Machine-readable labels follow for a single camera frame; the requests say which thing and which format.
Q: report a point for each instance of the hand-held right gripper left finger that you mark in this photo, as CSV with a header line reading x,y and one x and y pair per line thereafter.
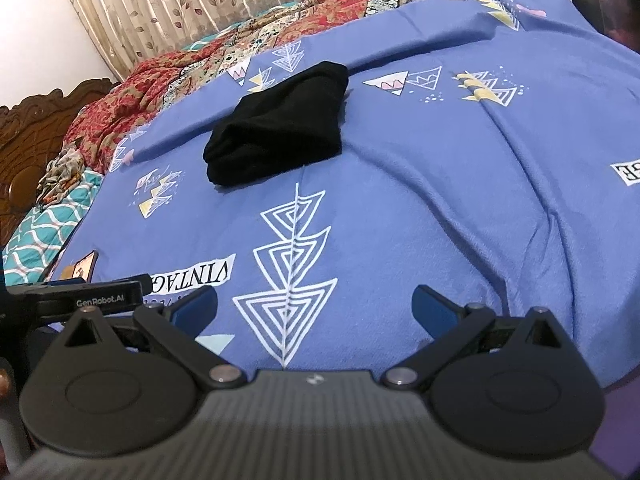
x,y
192,307

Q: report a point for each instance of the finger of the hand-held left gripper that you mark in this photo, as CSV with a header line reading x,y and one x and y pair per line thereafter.
x,y
142,283

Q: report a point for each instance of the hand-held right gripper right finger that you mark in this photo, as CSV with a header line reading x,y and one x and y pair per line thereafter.
x,y
432,310

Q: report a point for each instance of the black pants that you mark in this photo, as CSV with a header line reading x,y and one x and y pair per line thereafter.
x,y
280,130

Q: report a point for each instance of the smartphone with printed case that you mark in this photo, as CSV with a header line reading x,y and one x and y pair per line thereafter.
x,y
86,266

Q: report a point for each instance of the teal patterned pillow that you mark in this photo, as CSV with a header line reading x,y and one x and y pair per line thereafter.
x,y
45,230

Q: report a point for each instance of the crumpled floral cloth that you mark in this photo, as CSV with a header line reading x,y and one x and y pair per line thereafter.
x,y
62,175

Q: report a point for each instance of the blue printed bedsheet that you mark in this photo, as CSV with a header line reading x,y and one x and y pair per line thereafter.
x,y
425,175

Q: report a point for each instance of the carved wooden headboard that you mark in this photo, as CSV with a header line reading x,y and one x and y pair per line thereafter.
x,y
30,145

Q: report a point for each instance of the red floral patchwork quilt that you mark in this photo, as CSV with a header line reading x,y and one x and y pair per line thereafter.
x,y
125,100

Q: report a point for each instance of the beige leaf-print curtain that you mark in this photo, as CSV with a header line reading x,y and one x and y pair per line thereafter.
x,y
190,0

